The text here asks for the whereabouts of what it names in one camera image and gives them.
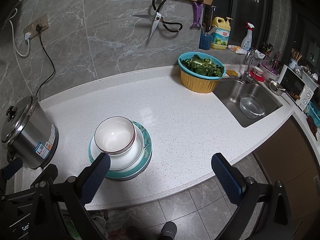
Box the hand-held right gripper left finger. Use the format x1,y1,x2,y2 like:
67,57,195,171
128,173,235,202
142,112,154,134
37,152,111,240

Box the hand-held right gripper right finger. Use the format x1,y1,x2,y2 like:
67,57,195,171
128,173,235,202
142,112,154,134
211,152,298,240

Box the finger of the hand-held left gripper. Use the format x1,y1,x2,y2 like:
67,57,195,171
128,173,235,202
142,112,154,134
30,164,58,189
0,158,23,181

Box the teal floral plate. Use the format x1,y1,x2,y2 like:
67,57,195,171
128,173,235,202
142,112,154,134
104,155,152,181
88,120,152,178

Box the grey rimmed white plate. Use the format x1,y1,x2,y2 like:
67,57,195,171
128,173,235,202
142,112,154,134
89,130,145,170

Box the dark rimmed printed white bowl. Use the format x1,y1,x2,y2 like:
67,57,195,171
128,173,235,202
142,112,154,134
94,116,136,154

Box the stainless steel rice cooker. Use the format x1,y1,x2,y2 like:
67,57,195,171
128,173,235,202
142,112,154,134
1,95,59,169

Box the white plastic bag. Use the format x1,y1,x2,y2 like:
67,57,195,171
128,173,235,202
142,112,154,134
90,206,135,240

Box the brown cabinet door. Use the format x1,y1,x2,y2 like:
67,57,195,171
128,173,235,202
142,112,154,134
252,119,320,230

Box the clear glass bowl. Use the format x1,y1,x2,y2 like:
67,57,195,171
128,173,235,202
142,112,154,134
239,94,265,119

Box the person's grey shoe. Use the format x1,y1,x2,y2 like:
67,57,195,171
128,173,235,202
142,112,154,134
160,222,178,240

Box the stainless steel sink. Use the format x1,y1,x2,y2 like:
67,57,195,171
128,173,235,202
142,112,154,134
212,76,284,128

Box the yellow plastic basin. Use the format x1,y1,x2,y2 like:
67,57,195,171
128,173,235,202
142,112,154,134
180,71,222,94

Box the steel saucepan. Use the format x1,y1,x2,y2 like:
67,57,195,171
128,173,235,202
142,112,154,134
268,78,300,100

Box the chrome faucet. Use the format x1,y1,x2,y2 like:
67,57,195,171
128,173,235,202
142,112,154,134
241,47,256,83

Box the teal plastic basket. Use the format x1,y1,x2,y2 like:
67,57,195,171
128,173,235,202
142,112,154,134
309,101,320,127

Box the white basin with purple insert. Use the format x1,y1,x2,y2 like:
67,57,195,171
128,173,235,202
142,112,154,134
259,62,280,80

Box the green leafy vegetables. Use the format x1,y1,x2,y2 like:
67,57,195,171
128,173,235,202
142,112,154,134
182,54,224,77

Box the white microwave oven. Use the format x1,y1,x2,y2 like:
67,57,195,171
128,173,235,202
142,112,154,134
279,64,315,110

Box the teal plastic colander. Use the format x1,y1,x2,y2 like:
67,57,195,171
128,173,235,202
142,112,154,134
178,52,226,80

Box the metal cutlery holder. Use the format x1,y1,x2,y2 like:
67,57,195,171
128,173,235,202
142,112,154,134
271,51,282,68

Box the white and yellow packet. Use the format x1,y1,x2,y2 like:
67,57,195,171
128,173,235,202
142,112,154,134
227,44,248,55

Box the ceramic holder with chopsticks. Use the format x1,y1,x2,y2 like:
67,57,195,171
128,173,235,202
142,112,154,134
289,48,303,69

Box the dark utensil holder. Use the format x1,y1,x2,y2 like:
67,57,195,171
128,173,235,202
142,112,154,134
259,42,274,57

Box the white spray bottle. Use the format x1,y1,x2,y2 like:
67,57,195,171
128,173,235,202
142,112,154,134
240,22,255,51

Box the blue plastic cup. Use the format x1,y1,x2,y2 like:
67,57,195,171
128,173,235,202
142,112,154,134
199,33,213,50

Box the yellow detergent bottle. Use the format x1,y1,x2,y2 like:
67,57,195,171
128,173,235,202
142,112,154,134
211,17,234,50

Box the purple peeler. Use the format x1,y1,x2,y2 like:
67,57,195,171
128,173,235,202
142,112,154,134
189,1,204,29

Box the white power cable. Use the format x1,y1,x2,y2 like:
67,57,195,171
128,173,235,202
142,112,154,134
5,8,32,57

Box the black power cable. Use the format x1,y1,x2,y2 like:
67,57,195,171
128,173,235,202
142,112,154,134
35,24,56,98

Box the wall socket panel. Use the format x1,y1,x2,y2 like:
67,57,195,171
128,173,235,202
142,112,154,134
23,13,49,34

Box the black handled kitchen scissors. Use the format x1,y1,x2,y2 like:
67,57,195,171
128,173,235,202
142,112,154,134
132,0,183,41

